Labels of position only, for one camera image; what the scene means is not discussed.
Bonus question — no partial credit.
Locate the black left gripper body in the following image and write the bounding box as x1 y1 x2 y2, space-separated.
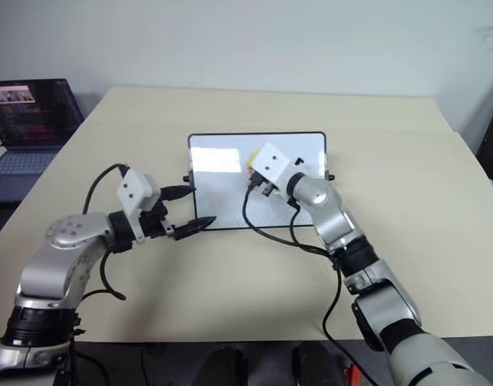
139 199 177 240

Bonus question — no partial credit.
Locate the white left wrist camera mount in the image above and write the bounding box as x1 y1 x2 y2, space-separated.
116 169 161 244

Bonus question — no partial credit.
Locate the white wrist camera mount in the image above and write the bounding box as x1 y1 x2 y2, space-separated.
248 141 292 191
116 169 161 244

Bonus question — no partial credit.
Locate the small red object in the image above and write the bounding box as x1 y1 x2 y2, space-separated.
347 363 365 386

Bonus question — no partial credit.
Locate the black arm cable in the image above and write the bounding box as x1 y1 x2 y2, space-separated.
83 162 129 301
242 183 382 386

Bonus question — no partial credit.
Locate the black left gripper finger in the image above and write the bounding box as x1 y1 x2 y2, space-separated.
160 185 197 201
173 216 218 242

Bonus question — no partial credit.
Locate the dark rounded shape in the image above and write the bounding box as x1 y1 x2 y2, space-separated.
291 341 350 386

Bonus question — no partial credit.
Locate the silver metal tray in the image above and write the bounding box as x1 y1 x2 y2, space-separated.
183 130 336 232

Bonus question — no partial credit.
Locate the open blue laptop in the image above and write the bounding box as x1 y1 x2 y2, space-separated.
0 78 85 176

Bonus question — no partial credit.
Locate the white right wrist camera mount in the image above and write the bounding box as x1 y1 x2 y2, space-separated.
248 141 292 191

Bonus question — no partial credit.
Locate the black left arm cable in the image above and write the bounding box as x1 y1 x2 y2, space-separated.
83 162 129 301

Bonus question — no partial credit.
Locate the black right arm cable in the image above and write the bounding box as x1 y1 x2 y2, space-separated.
242 183 382 386

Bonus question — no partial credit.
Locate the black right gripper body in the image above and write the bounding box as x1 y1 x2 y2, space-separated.
249 173 281 199

